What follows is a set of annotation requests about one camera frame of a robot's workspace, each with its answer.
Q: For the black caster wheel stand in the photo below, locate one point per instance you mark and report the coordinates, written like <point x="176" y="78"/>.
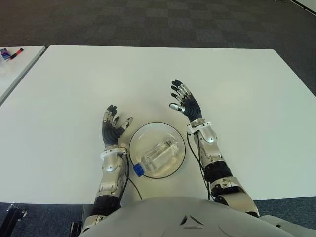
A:
<point x="16" y="214"/>

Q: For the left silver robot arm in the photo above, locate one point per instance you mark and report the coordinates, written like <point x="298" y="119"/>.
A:
<point x="108" y="177"/>

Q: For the blue packet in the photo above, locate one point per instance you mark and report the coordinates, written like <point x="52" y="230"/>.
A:
<point x="5" y="54"/>

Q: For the clear water bottle blue cap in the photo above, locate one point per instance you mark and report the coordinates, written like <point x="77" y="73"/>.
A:
<point x="158" y="158"/>

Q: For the white plate black rim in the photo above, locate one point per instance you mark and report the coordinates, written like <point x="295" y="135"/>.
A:
<point x="158" y="149"/>

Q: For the red marker pen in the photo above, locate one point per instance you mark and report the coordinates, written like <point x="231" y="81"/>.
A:
<point x="16" y="53"/>

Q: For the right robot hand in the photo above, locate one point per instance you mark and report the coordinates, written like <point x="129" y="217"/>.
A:
<point x="190" y="106"/>

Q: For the white panel edge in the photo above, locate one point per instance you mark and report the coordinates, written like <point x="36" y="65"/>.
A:
<point x="306" y="6"/>

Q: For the clear plastic bottle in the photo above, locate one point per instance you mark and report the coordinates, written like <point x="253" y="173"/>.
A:
<point x="3" y="67"/>

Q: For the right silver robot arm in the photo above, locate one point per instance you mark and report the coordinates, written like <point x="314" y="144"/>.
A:
<point x="217" y="168"/>

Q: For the grey robot torso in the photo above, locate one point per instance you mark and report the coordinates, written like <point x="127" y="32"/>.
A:
<point x="185" y="219"/>

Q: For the dark table leg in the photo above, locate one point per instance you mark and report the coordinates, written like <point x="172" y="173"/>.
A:
<point x="85" y="214"/>

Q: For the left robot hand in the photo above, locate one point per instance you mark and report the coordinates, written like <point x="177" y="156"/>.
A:
<point x="111" y="133"/>

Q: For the white side table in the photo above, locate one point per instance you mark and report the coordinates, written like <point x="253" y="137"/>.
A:
<point x="22" y="71"/>

